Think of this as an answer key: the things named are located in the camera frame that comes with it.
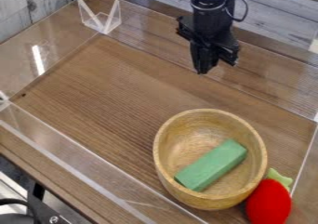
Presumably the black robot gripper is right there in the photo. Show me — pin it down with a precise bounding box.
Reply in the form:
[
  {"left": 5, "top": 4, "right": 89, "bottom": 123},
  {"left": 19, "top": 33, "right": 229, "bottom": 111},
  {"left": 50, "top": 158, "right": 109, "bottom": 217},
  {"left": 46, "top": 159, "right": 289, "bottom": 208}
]
[{"left": 176, "top": 0, "right": 239, "bottom": 73}]

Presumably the green rectangular block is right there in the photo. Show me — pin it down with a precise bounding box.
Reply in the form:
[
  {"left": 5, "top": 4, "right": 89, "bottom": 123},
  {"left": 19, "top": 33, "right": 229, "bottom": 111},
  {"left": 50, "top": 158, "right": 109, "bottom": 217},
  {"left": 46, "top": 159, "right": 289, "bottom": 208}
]
[{"left": 173, "top": 139, "right": 247, "bottom": 191}]

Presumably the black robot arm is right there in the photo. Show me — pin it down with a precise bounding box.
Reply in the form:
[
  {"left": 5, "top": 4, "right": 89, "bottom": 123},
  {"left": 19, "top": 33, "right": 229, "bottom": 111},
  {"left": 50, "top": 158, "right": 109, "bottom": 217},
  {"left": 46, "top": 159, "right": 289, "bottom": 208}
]
[{"left": 176, "top": 0, "right": 239, "bottom": 74}]

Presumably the brown wooden bowl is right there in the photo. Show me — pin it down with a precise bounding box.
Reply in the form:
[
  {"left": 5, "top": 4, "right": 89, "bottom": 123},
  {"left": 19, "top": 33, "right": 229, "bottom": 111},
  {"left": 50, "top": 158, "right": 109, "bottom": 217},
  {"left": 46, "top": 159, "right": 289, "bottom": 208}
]
[{"left": 152, "top": 109, "right": 267, "bottom": 210}]

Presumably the red plush strawberry toy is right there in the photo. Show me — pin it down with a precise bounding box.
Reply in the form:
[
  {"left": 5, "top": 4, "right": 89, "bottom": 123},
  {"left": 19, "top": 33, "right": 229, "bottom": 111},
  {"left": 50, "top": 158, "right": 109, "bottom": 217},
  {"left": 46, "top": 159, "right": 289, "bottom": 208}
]
[{"left": 245, "top": 168, "right": 292, "bottom": 224}]

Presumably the clear acrylic corner bracket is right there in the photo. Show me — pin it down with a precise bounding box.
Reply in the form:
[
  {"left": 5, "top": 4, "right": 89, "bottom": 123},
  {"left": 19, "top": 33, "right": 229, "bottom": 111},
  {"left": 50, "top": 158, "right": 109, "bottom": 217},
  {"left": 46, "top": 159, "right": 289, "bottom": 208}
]
[{"left": 77, "top": 0, "right": 121, "bottom": 34}]

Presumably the clear acrylic tray wall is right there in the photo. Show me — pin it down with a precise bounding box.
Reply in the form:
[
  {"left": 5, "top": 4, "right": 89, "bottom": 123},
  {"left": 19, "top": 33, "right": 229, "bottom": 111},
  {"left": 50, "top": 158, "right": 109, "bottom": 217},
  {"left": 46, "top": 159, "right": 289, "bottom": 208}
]
[{"left": 0, "top": 91, "right": 206, "bottom": 224}]

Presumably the black cable on floor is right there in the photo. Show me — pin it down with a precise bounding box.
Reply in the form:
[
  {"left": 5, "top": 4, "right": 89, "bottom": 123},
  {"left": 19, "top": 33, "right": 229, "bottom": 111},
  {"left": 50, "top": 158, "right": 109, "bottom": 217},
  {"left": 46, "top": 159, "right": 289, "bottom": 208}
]
[{"left": 0, "top": 197, "right": 42, "bottom": 224}]

